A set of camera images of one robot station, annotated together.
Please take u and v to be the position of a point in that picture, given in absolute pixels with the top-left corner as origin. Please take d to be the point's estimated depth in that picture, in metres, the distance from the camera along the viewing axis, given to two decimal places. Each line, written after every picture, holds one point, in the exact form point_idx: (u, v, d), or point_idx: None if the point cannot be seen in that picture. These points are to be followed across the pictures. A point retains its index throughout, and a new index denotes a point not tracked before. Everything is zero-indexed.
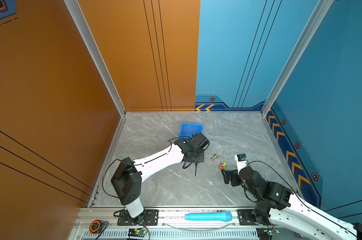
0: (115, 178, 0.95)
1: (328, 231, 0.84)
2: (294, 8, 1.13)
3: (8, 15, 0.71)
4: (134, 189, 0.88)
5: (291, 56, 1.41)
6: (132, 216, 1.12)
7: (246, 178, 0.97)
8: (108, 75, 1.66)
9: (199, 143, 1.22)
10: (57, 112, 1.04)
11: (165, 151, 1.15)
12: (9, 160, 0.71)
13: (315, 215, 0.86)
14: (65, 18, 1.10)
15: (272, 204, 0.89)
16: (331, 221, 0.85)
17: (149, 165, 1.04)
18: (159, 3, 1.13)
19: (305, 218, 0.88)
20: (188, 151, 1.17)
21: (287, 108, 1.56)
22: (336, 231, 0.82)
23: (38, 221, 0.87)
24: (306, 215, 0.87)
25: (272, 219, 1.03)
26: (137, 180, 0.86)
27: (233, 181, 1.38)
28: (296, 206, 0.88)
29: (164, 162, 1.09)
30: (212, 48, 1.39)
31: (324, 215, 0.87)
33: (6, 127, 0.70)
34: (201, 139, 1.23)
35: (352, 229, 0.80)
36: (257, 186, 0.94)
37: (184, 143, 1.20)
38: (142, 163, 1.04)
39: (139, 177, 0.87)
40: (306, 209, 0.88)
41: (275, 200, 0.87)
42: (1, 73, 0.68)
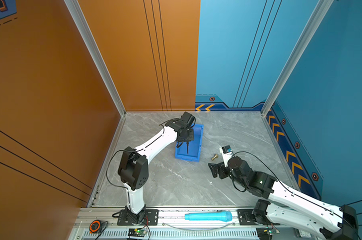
0: (121, 168, 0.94)
1: (314, 215, 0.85)
2: (294, 8, 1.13)
3: (8, 15, 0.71)
4: (143, 171, 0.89)
5: (291, 56, 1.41)
6: (134, 212, 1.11)
7: (234, 167, 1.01)
8: (108, 75, 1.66)
9: (187, 121, 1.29)
10: (57, 112, 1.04)
11: (160, 133, 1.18)
12: (9, 161, 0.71)
13: (300, 199, 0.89)
14: (65, 18, 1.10)
15: (258, 192, 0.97)
16: (316, 205, 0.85)
17: (150, 148, 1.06)
18: (159, 3, 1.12)
19: (291, 204, 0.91)
20: (179, 130, 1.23)
21: (287, 108, 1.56)
22: (320, 214, 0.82)
23: (38, 221, 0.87)
24: (290, 200, 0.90)
25: (270, 216, 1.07)
26: (145, 163, 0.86)
27: (221, 174, 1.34)
28: (280, 192, 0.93)
29: (162, 143, 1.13)
30: (212, 48, 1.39)
31: (308, 199, 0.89)
33: (6, 127, 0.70)
34: (188, 117, 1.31)
35: (336, 211, 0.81)
36: (244, 175, 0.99)
37: (174, 123, 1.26)
38: (144, 148, 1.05)
39: (145, 159, 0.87)
40: (289, 194, 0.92)
41: (260, 188, 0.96)
42: (1, 73, 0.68)
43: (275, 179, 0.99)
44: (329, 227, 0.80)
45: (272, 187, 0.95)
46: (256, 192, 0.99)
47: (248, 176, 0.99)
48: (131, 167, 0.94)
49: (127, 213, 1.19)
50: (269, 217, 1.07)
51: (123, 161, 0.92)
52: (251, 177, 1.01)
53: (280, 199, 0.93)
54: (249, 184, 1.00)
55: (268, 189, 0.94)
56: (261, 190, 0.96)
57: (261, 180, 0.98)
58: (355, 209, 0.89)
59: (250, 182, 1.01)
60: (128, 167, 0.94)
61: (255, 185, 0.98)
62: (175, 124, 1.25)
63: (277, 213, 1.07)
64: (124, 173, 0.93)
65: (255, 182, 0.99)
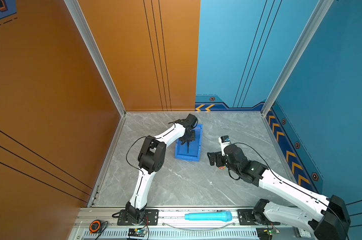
0: (142, 153, 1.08)
1: (300, 203, 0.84)
2: (294, 8, 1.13)
3: (8, 15, 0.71)
4: (161, 155, 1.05)
5: (291, 56, 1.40)
6: (138, 207, 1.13)
7: (229, 152, 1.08)
8: (108, 75, 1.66)
9: (191, 120, 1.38)
10: (57, 112, 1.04)
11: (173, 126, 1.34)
12: (8, 161, 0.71)
13: (287, 187, 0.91)
14: (65, 18, 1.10)
15: (249, 179, 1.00)
16: (303, 193, 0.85)
17: (166, 138, 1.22)
18: (159, 3, 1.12)
19: (279, 191, 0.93)
20: (186, 127, 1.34)
21: (287, 108, 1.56)
22: (305, 201, 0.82)
23: (38, 221, 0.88)
24: (277, 187, 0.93)
25: (267, 212, 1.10)
26: (164, 147, 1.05)
27: (218, 162, 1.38)
28: (268, 179, 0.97)
29: (175, 136, 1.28)
30: (212, 48, 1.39)
31: (297, 188, 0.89)
33: (7, 127, 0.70)
34: (192, 117, 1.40)
35: (323, 200, 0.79)
36: (238, 161, 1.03)
37: (181, 121, 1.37)
38: (161, 136, 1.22)
39: (164, 144, 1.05)
40: (277, 181, 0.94)
41: (251, 175, 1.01)
42: (1, 73, 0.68)
43: (267, 168, 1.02)
44: (313, 215, 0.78)
45: (262, 174, 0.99)
46: (247, 179, 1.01)
47: (241, 163, 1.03)
48: (150, 153, 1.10)
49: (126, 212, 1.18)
50: (266, 214, 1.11)
51: (145, 147, 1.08)
52: (244, 164, 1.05)
53: (269, 186, 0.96)
54: (241, 170, 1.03)
55: (258, 176, 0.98)
56: (251, 177, 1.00)
57: (253, 167, 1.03)
58: (355, 209, 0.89)
59: (243, 169, 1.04)
60: (148, 153, 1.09)
61: (246, 172, 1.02)
62: (183, 121, 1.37)
63: (273, 209, 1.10)
64: (144, 158, 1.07)
65: (248, 170, 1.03)
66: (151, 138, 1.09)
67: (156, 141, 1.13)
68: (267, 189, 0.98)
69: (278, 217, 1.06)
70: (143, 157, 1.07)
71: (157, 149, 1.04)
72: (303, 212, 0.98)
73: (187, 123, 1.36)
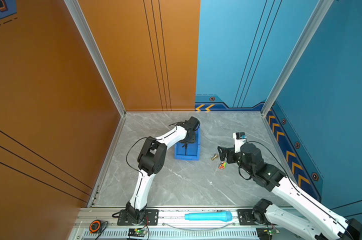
0: (142, 154, 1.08)
1: (315, 220, 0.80)
2: (294, 9, 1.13)
3: (8, 15, 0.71)
4: (161, 158, 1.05)
5: (291, 56, 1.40)
6: (137, 208, 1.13)
7: (246, 151, 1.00)
8: (107, 75, 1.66)
9: (194, 123, 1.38)
10: (57, 112, 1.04)
11: (174, 128, 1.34)
12: (8, 161, 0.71)
13: (305, 200, 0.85)
14: (65, 18, 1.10)
15: (263, 182, 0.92)
16: (322, 210, 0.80)
17: (167, 139, 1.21)
18: (159, 3, 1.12)
19: (294, 203, 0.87)
20: (188, 130, 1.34)
21: (287, 108, 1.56)
22: (322, 219, 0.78)
23: (38, 221, 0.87)
24: (294, 198, 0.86)
25: (268, 214, 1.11)
26: (164, 149, 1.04)
27: (228, 159, 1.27)
28: (285, 187, 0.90)
29: (176, 137, 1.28)
30: (211, 48, 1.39)
31: (316, 203, 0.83)
33: (6, 126, 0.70)
34: (194, 120, 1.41)
35: (342, 222, 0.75)
36: (254, 163, 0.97)
37: (183, 124, 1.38)
38: (162, 138, 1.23)
39: (165, 147, 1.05)
40: (295, 192, 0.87)
41: (266, 179, 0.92)
42: (1, 73, 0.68)
43: (285, 176, 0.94)
44: (328, 233, 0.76)
45: (279, 181, 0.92)
46: (261, 182, 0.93)
47: (257, 165, 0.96)
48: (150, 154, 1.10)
49: (127, 212, 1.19)
50: (267, 216, 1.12)
51: (145, 148, 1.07)
52: (260, 167, 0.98)
53: (284, 195, 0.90)
54: (256, 172, 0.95)
55: (274, 182, 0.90)
56: (266, 181, 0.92)
57: (269, 172, 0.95)
58: (355, 209, 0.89)
59: (258, 172, 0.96)
60: (148, 154, 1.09)
61: (262, 175, 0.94)
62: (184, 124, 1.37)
63: (276, 213, 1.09)
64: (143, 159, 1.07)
65: (263, 173, 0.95)
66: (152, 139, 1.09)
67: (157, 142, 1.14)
68: (279, 196, 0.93)
69: (280, 222, 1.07)
70: (143, 159, 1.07)
71: (158, 150, 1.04)
72: (310, 224, 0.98)
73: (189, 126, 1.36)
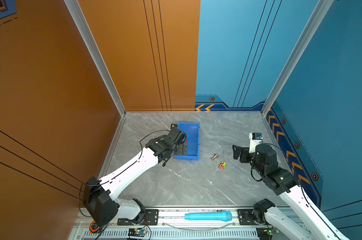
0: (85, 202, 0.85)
1: (318, 234, 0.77)
2: (294, 9, 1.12)
3: (8, 15, 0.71)
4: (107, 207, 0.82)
5: (291, 56, 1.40)
6: (131, 216, 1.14)
7: (261, 151, 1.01)
8: (107, 75, 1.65)
9: (174, 138, 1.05)
10: (57, 112, 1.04)
11: (136, 158, 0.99)
12: (8, 161, 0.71)
13: (312, 212, 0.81)
14: (64, 18, 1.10)
15: (272, 184, 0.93)
16: (328, 227, 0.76)
17: (118, 180, 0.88)
18: (159, 3, 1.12)
19: (301, 213, 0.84)
20: (163, 152, 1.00)
21: (287, 108, 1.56)
22: (326, 235, 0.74)
23: (38, 221, 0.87)
24: (301, 208, 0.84)
25: (268, 214, 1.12)
26: (106, 201, 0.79)
27: (242, 158, 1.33)
28: (295, 196, 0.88)
29: (137, 172, 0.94)
30: (212, 48, 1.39)
31: (324, 219, 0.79)
33: (6, 126, 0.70)
34: (176, 134, 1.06)
35: None
36: (267, 164, 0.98)
37: (157, 143, 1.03)
38: (110, 180, 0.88)
39: (107, 196, 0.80)
40: (304, 202, 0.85)
41: (276, 182, 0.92)
42: (1, 74, 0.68)
43: (299, 185, 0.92)
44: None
45: (291, 188, 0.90)
46: (271, 185, 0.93)
47: (270, 167, 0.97)
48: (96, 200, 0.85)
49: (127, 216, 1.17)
50: (266, 216, 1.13)
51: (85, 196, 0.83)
52: (273, 169, 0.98)
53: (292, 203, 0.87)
54: (267, 173, 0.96)
55: (285, 187, 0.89)
56: (276, 184, 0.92)
57: (282, 176, 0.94)
58: (354, 209, 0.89)
59: (270, 174, 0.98)
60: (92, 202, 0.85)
61: (273, 177, 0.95)
62: (158, 144, 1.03)
63: (276, 215, 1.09)
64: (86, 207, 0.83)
65: (275, 176, 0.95)
66: (92, 186, 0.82)
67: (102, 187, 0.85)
68: (286, 202, 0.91)
69: (277, 225, 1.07)
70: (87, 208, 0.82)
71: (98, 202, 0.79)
72: (309, 236, 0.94)
73: (167, 145, 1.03)
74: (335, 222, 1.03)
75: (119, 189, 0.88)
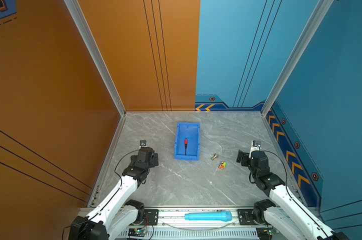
0: None
1: (301, 223, 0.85)
2: (294, 9, 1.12)
3: (8, 15, 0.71)
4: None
5: (291, 56, 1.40)
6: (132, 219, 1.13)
7: (255, 156, 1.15)
8: (107, 75, 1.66)
9: (144, 159, 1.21)
10: (57, 112, 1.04)
11: (117, 186, 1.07)
12: (9, 161, 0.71)
13: (295, 205, 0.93)
14: (65, 19, 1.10)
15: (261, 186, 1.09)
16: (308, 216, 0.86)
17: (107, 209, 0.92)
18: (159, 3, 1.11)
19: (286, 207, 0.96)
20: (140, 176, 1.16)
21: (287, 108, 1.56)
22: (307, 222, 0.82)
23: (38, 222, 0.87)
24: (285, 201, 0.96)
25: (267, 213, 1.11)
26: (101, 232, 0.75)
27: (243, 161, 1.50)
28: (280, 192, 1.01)
29: (121, 198, 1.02)
30: (212, 48, 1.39)
31: (306, 210, 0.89)
33: (6, 126, 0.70)
34: (144, 154, 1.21)
35: (325, 227, 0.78)
36: (259, 167, 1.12)
37: (132, 170, 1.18)
38: (98, 212, 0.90)
39: (102, 227, 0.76)
40: (288, 197, 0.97)
41: (265, 183, 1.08)
42: (0, 73, 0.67)
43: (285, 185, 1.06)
44: (308, 236, 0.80)
45: (277, 186, 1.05)
46: (260, 185, 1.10)
47: (261, 170, 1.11)
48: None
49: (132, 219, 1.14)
50: (266, 214, 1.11)
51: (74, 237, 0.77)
52: (264, 173, 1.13)
53: (278, 198, 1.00)
54: (259, 176, 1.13)
55: (271, 186, 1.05)
56: (264, 186, 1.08)
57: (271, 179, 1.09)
58: (354, 209, 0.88)
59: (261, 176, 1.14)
60: None
61: (263, 179, 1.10)
62: (133, 170, 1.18)
63: (275, 214, 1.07)
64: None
65: (265, 178, 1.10)
66: (80, 224, 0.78)
67: (91, 222, 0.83)
68: (275, 201, 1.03)
69: (276, 224, 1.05)
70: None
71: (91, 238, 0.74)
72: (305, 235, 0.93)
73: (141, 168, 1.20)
74: (335, 222, 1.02)
75: (110, 218, 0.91)
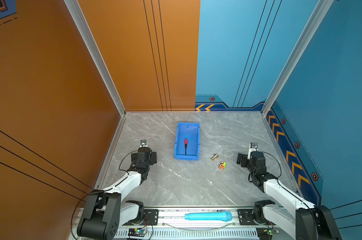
0: (85, 219, 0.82)
1: (288, 203, 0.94)
2: (294, 9, 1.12)
3: (8, 15, 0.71)
4: (115, 212, 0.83)
5: (291, 56, 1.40)
6: (133, 216, 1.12)
7: (253, 155, 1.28)
8: (107, 75, 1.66)
9: (143, 159, 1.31)
10: (57, 112, 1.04)
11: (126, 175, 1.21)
12: (9, 161, 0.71)
13: (282, 189, 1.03)
14: (65, 19, 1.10)
15: (256, 182, 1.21)
16: (294, 196, 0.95)
17: (119, 186, 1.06)
18: (159, 3, 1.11)
19: (275, 193, 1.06)
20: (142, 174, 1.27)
21: (287, 108, 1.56)
22: (291, 200, 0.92)
23: (38, 222, 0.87)
24: (275, 188, 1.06)
25: (265, 207, 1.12)
26: (117, 199, 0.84)
27: (243, 162, 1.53)
28: (271, 183, 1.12)
29: (130, 184, 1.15)
30: (212, 48, 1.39)
31: (292, 193, 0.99)
33: (6, 127, 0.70)
34: (142, 155, 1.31)
35: (307, 202, 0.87)
36: (257, 166, 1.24)
37: (134, 169, 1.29)
38: (112, 187, 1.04)
39: (118, 195, 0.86)
40: (277, 185, 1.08)
41: (260, 181, 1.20)
42: None
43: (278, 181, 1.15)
44: (293, 211, 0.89)
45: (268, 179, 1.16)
46: (255, 182, 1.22)
47: (258, 169, 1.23)
48: (99, 215, 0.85)
49: (134, 215, 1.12)
50: (264, 209, 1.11)
51: (90, 209, 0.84)
52: (261, 171, 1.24)
53: (270, 189, 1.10)
54: (256, 173, 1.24)
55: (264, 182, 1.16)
56: (259, 183, 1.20)
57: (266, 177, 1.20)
58: (353, 210, 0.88)
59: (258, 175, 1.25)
60: (95, 217, 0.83)
61: (259, 177, 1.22)
62: (135, 169, 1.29)
63: (273, 208, 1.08)
64: (88, 227, 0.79)
65: (261, 177, 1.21)
66: (97, 194, 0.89)
67: (105, 194, 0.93)
68: (269, 194, 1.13)
69: (274, 217, 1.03)
70: (91, 227, 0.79)
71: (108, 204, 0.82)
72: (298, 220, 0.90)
73: (142, 167, 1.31)
74: None
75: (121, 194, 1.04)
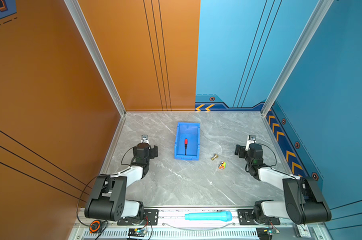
0: (93, 200, 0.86)
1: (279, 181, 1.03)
2: (294, 9, 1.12)
3: (8, 15, 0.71)
4: (122, 193, 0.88)
5: (291, 56, 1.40)
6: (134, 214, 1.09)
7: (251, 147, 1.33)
8: (107, 75, 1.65)
9: (143, 155, 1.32)
10: (57, 112, 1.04)
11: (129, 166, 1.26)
12: (9, 161, 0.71)
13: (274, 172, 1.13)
14: (64, 18, 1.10)
15: (252, 172, 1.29)
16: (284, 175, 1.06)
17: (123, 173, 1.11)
18: (159, 3, 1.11)
19: (268, 177, 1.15)
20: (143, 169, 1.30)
21: (287, 108, 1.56)
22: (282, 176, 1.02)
23: (38, 221, 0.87)
24: (267, 172, 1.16)
25: (263, 202, 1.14)
26: (123, 181, 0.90)
27: (240, 153, 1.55)
28: (265, 168, 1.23)
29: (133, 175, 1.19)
30: (211, 47, 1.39)
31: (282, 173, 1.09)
33: (6, 127, 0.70)
34: (142, 151, 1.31)
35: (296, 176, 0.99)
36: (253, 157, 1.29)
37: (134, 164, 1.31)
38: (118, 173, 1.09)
39: (123, 177, 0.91)
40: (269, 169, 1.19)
41: (256, 170, 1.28)
42: None
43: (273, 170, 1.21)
44: None
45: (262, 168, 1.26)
46: (251, 172, 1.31)
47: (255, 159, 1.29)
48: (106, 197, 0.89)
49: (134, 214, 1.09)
50: (263, 204, 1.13)
51: (97, 190, 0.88)
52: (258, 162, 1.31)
53: (263, 174, 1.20)
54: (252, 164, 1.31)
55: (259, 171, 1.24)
56: (255, 173, 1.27)
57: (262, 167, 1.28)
58: (354, 210, 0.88)
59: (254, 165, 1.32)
60: (102, 198, 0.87)
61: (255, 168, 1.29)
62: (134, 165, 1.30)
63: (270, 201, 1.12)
64: (96, 208, 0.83)
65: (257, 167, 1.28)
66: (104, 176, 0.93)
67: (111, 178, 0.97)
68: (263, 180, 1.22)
69: (271, 205, 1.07)
70: (97, 208, 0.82)
71: (115, 185, 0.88)
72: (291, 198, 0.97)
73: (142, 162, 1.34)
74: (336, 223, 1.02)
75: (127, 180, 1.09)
